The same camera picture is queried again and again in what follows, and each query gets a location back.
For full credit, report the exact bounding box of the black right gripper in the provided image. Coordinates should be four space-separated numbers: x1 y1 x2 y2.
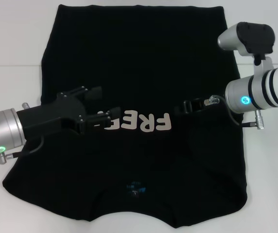
174 96 227 115

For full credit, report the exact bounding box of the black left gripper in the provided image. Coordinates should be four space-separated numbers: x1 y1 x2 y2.
16 85 122 141

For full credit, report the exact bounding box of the black t-shirt with FREE print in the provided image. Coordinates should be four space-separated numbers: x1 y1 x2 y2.
2 3 249 223

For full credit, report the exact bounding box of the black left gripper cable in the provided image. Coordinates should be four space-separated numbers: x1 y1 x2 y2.
0 102 45 166

